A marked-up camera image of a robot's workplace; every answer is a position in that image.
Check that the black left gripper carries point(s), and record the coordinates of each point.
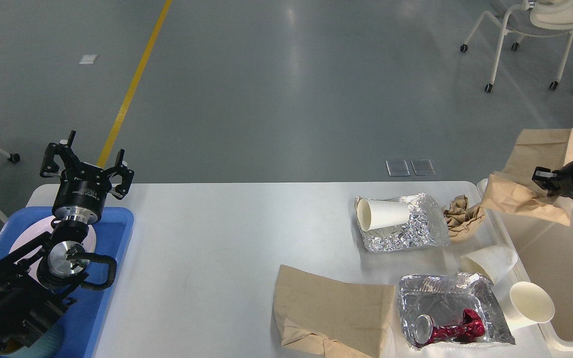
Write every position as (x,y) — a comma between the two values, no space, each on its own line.
(82,192)

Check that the brown paper bag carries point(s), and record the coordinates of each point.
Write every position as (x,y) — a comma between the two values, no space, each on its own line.
(331,318)
(512,190)

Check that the pink plate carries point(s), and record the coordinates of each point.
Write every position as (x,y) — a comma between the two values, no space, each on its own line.
(48,259)

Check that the teal mug yellow inside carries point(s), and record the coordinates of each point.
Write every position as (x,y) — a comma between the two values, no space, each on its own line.
(45,347)

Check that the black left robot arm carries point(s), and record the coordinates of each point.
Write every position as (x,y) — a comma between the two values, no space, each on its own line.
(26,314)

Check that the white plastic bin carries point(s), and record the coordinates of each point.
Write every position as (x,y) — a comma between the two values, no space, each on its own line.
(545,251)

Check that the crumpled brown paper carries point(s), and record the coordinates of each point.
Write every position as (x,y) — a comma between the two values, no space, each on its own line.
(462,219)

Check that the white crumpled tissue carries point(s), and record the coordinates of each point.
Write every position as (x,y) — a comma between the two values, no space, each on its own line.
(493,262)

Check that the crumpled aluminium foil upper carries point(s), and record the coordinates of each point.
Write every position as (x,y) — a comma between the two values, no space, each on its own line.
(425,227)

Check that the crumpled aluminium foil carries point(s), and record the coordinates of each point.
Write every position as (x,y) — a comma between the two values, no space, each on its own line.
(444,298)
(425,227)

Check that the white paper cup lower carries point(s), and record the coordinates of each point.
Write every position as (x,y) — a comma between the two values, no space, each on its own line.
(526,304)

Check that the white paper cup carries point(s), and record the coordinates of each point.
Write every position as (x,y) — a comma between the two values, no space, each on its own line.
(526,304)
(374,214)

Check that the blue plastic tray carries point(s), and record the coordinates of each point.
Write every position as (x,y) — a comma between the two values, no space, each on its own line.
(84,319)

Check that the crumpled aluminium foil lower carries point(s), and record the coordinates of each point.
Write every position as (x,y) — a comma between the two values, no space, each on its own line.
(444,298)

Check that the white chair on wheels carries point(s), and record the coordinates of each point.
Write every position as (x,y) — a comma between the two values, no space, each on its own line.
(528,18)

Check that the crushed red soda can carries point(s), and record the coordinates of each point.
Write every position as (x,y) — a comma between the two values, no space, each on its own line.
(426,332)

